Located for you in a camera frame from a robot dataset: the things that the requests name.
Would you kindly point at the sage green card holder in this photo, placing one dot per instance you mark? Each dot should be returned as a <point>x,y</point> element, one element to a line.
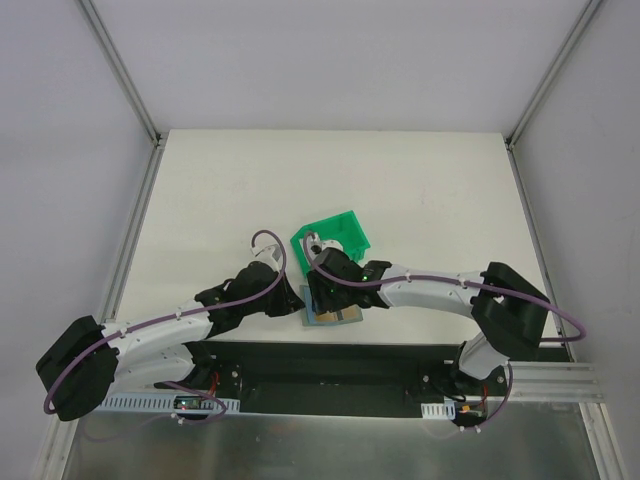
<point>312,318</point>

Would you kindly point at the gold credit card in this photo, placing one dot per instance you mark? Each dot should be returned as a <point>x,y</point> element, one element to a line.
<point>350,314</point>
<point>327,318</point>

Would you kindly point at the white cable duct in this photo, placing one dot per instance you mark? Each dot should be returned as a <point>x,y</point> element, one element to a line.
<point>166,403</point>
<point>438,411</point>

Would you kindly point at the right white cable duct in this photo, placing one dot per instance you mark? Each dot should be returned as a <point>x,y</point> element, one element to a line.
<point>438,411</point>

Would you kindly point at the left white cable duct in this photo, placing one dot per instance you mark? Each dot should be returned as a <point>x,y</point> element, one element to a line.
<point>166,403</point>

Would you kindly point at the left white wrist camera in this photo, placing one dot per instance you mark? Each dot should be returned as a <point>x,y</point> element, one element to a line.
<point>271,255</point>

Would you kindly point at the green plastic bin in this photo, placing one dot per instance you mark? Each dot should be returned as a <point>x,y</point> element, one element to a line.
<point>343,228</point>

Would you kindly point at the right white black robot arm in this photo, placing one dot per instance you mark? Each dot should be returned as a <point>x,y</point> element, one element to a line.
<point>507,309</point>

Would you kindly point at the left aluminium frame post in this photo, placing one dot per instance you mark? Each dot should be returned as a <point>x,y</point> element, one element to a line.
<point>114,60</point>

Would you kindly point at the aluminium front rail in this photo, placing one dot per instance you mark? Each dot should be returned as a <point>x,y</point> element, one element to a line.
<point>555,382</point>

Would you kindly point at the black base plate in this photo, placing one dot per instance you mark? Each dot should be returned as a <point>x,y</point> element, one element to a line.
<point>390,381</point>

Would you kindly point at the right aluminium frame post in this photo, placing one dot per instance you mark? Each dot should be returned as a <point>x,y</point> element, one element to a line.
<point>579,28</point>

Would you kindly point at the aluminium frame post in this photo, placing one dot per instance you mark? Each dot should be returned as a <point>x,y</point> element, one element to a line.
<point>114,60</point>
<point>579,28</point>

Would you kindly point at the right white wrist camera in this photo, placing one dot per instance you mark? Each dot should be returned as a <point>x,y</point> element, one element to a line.
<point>316,245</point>

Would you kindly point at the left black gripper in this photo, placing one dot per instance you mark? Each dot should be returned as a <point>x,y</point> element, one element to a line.
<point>284,298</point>

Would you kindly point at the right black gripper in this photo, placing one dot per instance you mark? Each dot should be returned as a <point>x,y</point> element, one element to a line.
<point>325,301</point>

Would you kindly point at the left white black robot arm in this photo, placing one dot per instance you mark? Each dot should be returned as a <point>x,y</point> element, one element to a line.
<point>90,361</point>

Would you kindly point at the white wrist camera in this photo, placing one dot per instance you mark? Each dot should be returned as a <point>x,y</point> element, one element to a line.
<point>316,245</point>
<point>271,255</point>

